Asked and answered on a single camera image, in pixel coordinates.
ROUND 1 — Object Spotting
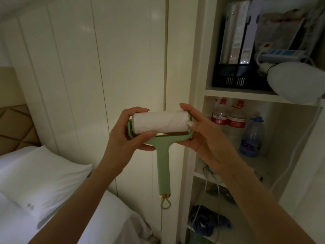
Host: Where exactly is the clear bag of papers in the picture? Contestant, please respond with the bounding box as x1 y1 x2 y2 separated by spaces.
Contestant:
254 7 308 59

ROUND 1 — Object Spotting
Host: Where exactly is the thin white cable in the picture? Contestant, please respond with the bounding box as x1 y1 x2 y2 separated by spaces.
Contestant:
195 179 222 244

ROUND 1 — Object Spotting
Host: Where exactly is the white pillow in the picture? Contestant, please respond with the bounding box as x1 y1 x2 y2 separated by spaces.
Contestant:
0 145 93 228

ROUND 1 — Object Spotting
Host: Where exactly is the white and blue power strip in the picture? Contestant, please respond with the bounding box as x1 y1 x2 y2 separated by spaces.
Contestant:
256 42 309 65

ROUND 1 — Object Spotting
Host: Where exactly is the white wardrobe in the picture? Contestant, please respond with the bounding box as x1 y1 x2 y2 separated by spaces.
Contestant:
0 0 203 244

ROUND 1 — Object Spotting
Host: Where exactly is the white and dark folder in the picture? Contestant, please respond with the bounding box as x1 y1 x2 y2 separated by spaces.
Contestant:
239 0 265 67

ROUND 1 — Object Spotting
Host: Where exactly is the white bed sheet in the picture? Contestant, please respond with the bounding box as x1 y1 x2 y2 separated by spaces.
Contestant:
0 189 153 244

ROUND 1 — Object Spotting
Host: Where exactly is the person's right hand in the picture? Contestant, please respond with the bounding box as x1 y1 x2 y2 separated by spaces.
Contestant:
179 103 246 176

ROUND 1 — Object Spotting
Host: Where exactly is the person's right forearm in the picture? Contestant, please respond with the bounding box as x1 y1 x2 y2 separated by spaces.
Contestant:
218 163 319 244

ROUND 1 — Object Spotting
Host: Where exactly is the large blue water bottle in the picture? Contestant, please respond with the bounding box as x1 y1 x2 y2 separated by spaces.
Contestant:
239 116 265 158

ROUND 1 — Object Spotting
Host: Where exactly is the grey folder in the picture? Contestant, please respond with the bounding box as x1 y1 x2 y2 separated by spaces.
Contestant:
220 2 238 65

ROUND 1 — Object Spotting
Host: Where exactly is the blue cord bundle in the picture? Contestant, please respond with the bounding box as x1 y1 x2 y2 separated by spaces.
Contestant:
190 205 233 237

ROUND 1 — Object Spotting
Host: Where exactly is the person's left forearm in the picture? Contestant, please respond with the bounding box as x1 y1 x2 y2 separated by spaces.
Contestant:
27 160 122 244

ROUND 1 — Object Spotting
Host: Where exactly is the black file holder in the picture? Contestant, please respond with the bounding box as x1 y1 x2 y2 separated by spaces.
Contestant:
212 20 274 91

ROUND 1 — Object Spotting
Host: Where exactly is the tan quilted headboard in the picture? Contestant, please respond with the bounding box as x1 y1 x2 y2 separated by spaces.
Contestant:
0 67 42 157

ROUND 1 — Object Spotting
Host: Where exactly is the white lamp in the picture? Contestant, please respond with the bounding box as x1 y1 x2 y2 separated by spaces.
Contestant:
258 62 325 105

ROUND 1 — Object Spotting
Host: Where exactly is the person's left hand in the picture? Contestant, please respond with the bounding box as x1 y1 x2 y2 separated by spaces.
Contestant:
102 107 158 174

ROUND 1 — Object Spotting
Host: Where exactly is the white lamp cable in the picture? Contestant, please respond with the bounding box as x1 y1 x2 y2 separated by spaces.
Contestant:
270 105 323 192

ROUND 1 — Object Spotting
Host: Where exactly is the green lint roller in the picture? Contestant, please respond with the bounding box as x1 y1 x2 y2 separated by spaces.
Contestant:
128 110 193 210

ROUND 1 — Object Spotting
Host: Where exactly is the red label water bottle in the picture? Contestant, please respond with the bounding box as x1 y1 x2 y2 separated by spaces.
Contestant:
227 99 248 141
212 97 230 128

